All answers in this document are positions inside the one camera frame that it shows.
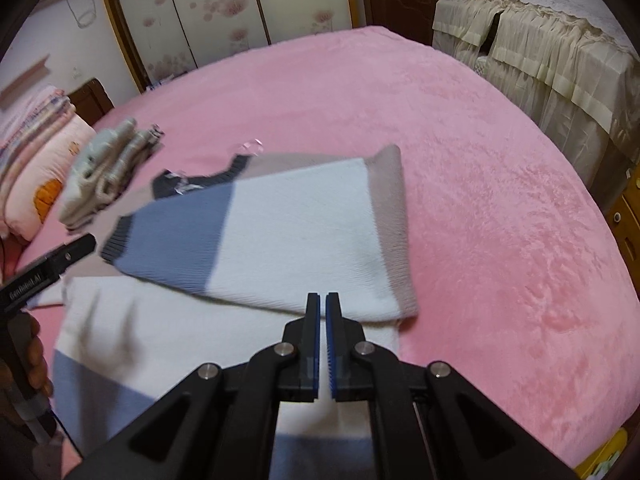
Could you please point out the yellow object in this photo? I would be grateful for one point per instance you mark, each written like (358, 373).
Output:
(607, 455)

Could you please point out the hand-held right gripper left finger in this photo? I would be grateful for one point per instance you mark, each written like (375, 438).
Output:
(313, 340)

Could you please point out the blue white knit sweater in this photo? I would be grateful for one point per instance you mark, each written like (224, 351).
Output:
(280, 220)

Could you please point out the pink bed blanket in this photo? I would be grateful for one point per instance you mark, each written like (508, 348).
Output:
(475, 210)

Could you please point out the pink printed pillow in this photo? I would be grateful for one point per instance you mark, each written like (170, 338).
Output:
(50, 175)

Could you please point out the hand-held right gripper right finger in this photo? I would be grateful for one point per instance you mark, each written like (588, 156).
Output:
(332, 340)

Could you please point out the wooden headboard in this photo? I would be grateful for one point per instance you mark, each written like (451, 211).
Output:
(91, 100)

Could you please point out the cream fleece garment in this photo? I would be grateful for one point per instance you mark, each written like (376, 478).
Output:
(92, 160)

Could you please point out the cream pleated furniture cover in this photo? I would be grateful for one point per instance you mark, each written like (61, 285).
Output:
(550, 75)

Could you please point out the person's left hand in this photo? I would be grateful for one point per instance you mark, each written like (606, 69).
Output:
(39, 360)

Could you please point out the clear plastic piece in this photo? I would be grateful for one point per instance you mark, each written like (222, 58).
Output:
(247, 147)
(182, 182)

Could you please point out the folded striped quilt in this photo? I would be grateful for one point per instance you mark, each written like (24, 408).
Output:
(30, 115)

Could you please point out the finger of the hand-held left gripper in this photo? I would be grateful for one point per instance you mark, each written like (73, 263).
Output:
(72, 252)

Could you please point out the wooden cabinet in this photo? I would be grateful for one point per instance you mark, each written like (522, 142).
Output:
(625, 220)

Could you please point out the floral sliding-door wardrobe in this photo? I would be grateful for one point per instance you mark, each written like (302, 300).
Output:
(225, 10)

